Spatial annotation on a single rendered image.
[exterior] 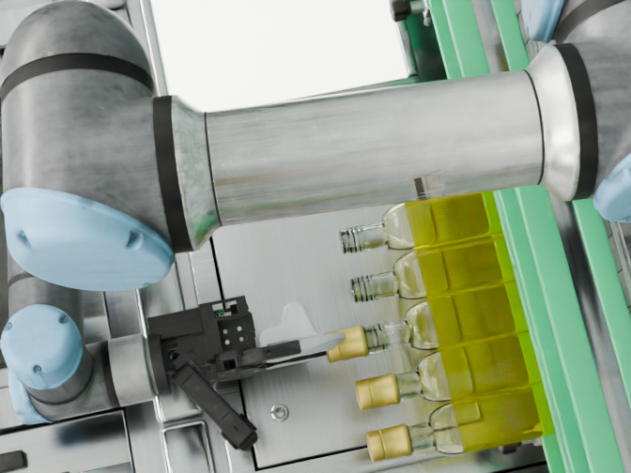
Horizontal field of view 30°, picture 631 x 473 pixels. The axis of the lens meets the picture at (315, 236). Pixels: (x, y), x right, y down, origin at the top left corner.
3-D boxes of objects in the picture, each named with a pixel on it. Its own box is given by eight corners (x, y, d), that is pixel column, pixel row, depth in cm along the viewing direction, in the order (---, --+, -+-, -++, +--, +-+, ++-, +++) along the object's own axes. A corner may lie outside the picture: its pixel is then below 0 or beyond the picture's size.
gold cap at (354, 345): (360, 328, 134) (322, 335, 134) (361, 322, 131) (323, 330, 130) (366, 358, 133) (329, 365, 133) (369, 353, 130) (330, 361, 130)
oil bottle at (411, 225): (548, 183, 141) (375, 218, 139) (560, 168, 135) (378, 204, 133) (561, 228, 139) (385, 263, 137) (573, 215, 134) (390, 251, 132)
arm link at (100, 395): (9, 417, 124) (27, 436, 131) (113, 395, 124) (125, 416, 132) (1, 347, 127) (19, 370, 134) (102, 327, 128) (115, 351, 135)
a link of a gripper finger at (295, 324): (333, 290, 128) (251, 309, 129) (345, 343, 127) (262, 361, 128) (336, 295, 131) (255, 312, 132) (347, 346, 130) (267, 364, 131)
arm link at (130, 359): (116, 403, 126) (126, 410, 134) (159, 394, 126) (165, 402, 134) (104, 334, 127) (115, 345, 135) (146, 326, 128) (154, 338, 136)
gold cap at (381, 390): (397, 405, 132) (360, 413, 132) (391, 374, 133) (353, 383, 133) (401, 401, 129) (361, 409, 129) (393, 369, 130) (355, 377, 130)
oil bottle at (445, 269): (561, 230, 139) (385, 266, 138) (572, 217, 134) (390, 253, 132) (574, 275, 138) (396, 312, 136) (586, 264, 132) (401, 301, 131)
